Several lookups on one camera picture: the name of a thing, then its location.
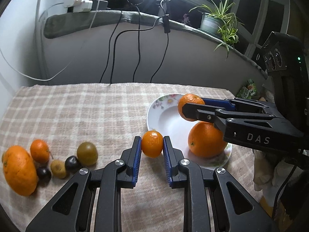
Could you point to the black power adapter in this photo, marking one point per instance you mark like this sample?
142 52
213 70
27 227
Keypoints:
99 5

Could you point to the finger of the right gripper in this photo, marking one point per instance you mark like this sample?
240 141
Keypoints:
225 104
203 113

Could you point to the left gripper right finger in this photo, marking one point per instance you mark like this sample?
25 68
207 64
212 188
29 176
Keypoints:
213 199

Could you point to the large rough orange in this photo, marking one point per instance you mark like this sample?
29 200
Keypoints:
20 171

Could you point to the small mandarin orange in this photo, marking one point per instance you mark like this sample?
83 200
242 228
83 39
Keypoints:
152 144

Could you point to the potted spider plant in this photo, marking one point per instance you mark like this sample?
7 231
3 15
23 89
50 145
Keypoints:
221 22

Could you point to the dark plum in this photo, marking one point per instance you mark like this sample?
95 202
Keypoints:
72 164
43 173

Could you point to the large orange on plate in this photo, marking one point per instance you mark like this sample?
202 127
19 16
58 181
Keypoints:
206 141

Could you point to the floral white plate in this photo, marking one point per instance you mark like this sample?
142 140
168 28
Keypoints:
163 117

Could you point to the green snack packet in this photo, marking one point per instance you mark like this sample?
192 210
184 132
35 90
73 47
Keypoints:
248 91

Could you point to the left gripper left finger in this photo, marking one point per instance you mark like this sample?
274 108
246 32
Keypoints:
71 207

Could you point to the small brown kiwi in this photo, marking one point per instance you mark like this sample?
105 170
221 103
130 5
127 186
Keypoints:
58 169

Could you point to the mandarin with stem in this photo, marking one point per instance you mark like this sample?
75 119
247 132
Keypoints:
40 151

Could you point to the green kiwi fruit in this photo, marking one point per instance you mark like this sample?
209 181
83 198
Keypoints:
87 154

